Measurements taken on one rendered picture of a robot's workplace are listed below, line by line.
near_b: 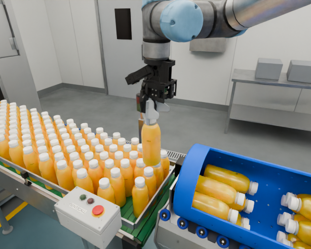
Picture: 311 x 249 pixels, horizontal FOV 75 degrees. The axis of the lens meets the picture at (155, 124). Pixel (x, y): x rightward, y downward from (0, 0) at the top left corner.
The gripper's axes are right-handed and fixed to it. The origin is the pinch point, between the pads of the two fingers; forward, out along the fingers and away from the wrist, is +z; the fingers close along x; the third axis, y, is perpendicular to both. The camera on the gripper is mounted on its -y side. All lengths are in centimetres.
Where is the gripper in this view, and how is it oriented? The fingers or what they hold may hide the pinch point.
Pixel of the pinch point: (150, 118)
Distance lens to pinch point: 67.4
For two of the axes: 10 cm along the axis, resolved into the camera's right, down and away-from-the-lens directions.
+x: 5.7, -4.1, 7.1
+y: 8.2, 3.0, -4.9
